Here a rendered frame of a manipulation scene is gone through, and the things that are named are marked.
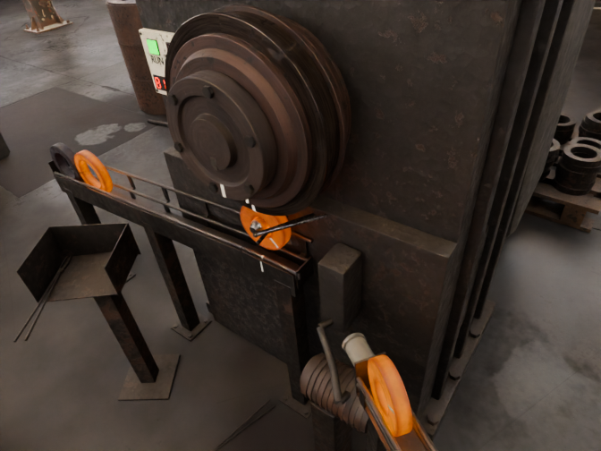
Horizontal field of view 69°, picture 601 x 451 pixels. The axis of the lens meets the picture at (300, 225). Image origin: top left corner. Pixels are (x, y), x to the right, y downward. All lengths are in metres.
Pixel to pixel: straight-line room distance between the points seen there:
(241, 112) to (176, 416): 1.29
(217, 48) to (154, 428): 1.38
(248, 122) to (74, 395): 1.49
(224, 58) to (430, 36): 0.38
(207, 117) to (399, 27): 0.41
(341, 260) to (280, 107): 0.42
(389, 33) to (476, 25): 0.16
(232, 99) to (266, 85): 0.07
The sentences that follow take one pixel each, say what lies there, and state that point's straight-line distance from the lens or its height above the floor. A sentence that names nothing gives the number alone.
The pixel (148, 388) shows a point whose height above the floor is 0.01.
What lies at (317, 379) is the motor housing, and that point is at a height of 0.52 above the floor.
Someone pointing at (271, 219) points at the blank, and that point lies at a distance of 1.13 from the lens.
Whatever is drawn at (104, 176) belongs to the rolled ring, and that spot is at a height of 0.70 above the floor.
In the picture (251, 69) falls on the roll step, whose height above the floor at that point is 1.26.
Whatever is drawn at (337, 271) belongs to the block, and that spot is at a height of 0.80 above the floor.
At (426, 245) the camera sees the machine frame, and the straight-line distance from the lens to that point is 1.03.
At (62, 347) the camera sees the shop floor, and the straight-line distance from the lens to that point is 2.25.
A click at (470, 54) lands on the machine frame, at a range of 0.85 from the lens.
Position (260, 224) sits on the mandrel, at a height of 0.84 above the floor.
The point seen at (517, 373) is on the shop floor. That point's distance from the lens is 1.95.
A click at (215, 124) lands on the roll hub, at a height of 1.17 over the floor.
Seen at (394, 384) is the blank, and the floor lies 0.78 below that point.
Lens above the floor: 1.55
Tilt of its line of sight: 39 degrees down
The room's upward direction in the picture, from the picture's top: 5 degrees counter-clockwise
